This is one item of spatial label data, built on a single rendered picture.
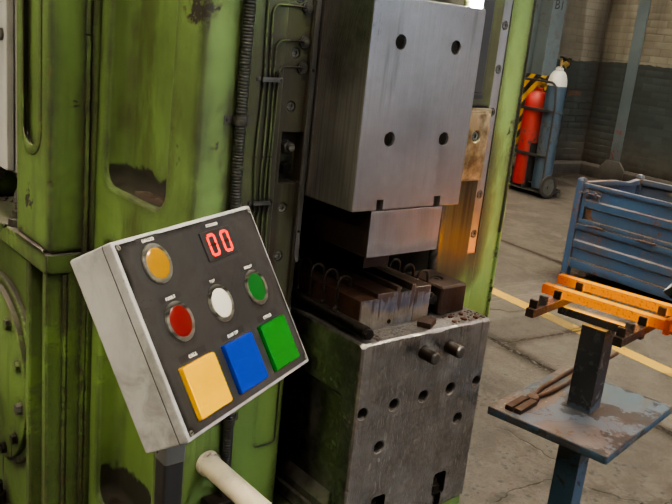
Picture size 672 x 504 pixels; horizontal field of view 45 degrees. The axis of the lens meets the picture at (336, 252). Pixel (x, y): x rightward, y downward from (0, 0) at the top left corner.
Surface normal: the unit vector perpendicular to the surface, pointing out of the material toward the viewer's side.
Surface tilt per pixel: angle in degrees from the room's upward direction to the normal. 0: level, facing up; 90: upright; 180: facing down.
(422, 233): 90
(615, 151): 90
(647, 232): 89
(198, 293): 60
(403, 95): 90
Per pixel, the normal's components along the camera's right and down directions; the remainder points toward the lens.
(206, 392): 0.83, -0.30
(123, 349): -0.43, 0.19
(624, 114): -0.84, 0.06
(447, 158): 0.63, 0.26
